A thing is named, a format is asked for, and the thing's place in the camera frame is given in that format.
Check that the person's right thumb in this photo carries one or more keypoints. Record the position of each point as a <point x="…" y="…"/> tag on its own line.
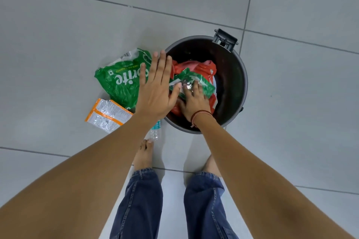
<point x="182" y="104"/>

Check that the orange and silver packet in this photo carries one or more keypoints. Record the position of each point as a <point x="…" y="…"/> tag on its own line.
<point x="117" y="110"/>
<point x="102" y="124"/>

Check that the small green wrapper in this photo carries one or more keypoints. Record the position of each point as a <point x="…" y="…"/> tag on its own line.
<point x="207" y="86"/>

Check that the black round trash bin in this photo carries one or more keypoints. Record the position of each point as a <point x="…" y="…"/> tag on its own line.
<point x="232" y="87"/>

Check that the person's left thumb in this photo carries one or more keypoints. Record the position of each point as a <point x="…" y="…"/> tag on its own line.
<point x="175" y="93"/>

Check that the clear plastic bottle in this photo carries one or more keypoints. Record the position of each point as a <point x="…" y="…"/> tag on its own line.
<point x="155" y="132"/>

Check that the red plastic wrapper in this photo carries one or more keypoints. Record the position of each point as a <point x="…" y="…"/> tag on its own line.
<point x="206" y="69"/>

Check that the person's left forearm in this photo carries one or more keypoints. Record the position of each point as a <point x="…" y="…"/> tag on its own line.
<point x="84" y="168"/>

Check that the person's left hand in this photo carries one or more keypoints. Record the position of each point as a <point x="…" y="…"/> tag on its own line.
<point x="154" y="98"/>

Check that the person's left little finger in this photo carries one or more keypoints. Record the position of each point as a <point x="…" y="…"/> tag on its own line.
<point x="142" y="75"/>

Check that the person's left middle finger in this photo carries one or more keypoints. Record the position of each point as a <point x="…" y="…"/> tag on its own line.
<point x="160" y="65"/>

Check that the person's left foot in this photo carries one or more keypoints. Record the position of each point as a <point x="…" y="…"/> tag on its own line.
<point x="143" y="156"/>

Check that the person's right hand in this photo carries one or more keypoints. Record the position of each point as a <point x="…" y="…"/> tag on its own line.
<point x="196" y="104"/>

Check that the blue denim jeans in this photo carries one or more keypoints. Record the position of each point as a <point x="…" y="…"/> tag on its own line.
<point x="140" y="205"/>

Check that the person's right forearm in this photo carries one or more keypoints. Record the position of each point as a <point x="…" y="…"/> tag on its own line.
<point x="252" y="180"/>

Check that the large green plastic bag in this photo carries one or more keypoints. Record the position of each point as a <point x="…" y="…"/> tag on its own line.
<point x="120" y="82"/>

